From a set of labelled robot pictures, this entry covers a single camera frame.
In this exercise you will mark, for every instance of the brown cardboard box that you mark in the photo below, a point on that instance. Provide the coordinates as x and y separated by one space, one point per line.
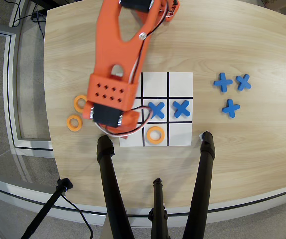
282 3

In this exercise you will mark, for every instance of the blue foam cross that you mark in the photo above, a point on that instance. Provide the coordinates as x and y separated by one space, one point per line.
243 82
223 82
181 108
157 109
231 107

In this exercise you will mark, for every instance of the thick black tripod leg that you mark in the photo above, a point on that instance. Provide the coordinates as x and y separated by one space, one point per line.
111 184
202 184

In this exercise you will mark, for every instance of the white tic-tac-toe board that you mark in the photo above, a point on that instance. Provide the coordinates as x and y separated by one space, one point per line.
180 84

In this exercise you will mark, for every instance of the small white sticker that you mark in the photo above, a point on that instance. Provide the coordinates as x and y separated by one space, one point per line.
200 137

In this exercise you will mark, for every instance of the black slim stand pole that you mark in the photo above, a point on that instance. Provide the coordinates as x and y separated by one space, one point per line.
47 206

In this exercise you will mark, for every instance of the thin black tripod leg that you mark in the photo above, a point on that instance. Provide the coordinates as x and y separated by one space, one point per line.
159 211

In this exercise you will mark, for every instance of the black power adapter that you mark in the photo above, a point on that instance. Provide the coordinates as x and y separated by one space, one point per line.
35 15

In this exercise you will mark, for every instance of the black furniture base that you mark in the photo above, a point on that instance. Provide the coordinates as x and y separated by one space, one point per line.
48 2

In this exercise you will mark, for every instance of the white metal floor frame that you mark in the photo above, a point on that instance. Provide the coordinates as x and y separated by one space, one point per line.
8 87

